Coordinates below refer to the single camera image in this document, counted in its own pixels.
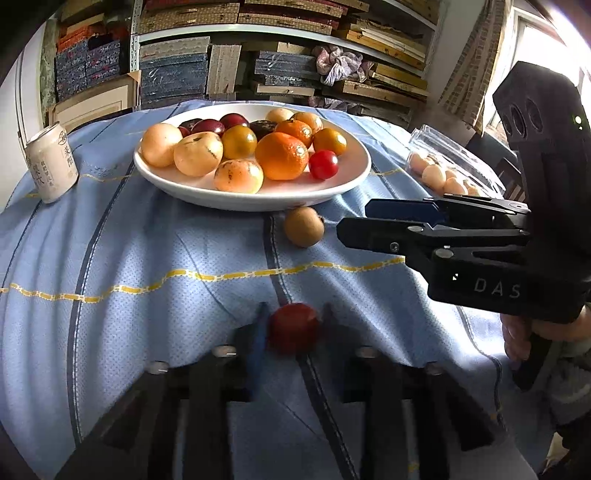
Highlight white oval plate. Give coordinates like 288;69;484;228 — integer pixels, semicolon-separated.
133;102;372;212

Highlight large red tomato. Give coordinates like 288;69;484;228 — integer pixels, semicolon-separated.
269;303;321;355

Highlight brick pattern curtain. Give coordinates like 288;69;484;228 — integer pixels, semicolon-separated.
438;0;513;132

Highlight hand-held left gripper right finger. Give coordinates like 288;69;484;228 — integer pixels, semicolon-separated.
318;303;497;480

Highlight clear plastic clamshell box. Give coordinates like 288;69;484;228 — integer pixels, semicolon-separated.
406;124;506;199

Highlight pale beverage can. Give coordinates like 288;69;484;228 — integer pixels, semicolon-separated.
25;121;79;204

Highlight stacks of woven flat boxes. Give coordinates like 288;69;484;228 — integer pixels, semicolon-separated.
139;0;439;125

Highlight large dark water chestnut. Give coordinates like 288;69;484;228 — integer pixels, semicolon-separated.
249;119;279;141

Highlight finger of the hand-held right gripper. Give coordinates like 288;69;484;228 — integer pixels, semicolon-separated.
365;195;531;222
336;217;532;273

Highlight small orange mandarin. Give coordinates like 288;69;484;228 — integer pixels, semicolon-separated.
274;119;314;148

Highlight large orange mandarin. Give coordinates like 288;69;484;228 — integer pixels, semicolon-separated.
255;132;310;181

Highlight dark wooden chair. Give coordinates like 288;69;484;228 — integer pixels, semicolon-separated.
466;134;527;204

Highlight white metal shelf rack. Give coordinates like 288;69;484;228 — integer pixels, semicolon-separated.
129;0;444;125

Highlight pink plastic bag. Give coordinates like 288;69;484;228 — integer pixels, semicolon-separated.
311;45;375;86

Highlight person's right hand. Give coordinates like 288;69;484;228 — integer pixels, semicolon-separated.
501;305;591;365

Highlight group of pale round fruits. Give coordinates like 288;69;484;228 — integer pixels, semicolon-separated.
409;152;483;197

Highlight striped orange fruit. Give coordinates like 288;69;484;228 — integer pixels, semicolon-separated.
292;111;324;134

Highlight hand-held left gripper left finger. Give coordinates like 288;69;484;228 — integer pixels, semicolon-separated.
55;302;271;480

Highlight stack of blue floral boxes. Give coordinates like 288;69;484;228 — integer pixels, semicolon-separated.
54;25;130;100

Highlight bright window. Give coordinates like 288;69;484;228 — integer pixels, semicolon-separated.
489;9;591;139

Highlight yellow-orange tomato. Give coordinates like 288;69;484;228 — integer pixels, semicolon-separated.
312;128;348;156
222;125;258;160

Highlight small yellow round fruit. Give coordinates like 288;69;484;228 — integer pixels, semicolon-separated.
283;206;325;248

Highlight green marble slab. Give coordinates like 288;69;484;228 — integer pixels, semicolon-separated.
39;18;58;107

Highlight red cherry tomato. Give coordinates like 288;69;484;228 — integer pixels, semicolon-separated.
308;150;339;181

